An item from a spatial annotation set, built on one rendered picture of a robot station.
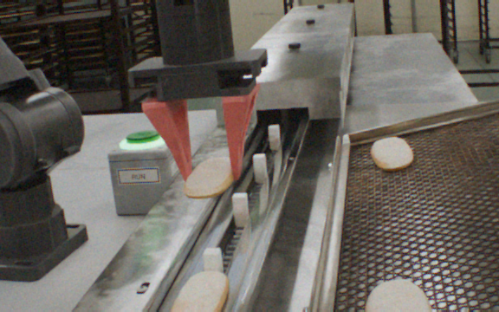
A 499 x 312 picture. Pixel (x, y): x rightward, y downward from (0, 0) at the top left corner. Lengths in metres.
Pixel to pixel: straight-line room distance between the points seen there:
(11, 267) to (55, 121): 0.15
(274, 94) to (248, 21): 6.66
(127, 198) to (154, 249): 0.23
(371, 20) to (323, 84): 6.58
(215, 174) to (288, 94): 0.47
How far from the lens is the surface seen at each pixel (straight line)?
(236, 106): 0.59
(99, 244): 0.82
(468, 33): 7.71
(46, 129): 0.74
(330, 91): 1.07
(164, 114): 0.60
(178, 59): 0.59
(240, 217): 0.76
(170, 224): 0.73
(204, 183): 0.60
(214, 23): 0.59
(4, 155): 0.72
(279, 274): 0.70
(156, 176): 0.87
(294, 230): 0.79
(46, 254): 0.77
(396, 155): 0.71
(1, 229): 0.77
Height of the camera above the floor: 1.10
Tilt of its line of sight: 15 degrees down
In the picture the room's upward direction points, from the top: 6 degrees counter-clockwise
